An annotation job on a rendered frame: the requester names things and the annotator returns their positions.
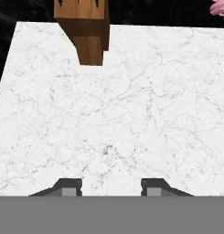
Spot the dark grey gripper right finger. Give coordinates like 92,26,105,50
140,177,195,197

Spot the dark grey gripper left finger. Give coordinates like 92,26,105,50
28,177,83,197

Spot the wooden knife block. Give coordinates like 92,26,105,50
53,0,111,67

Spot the pink object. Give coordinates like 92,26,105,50
209,0,224,20

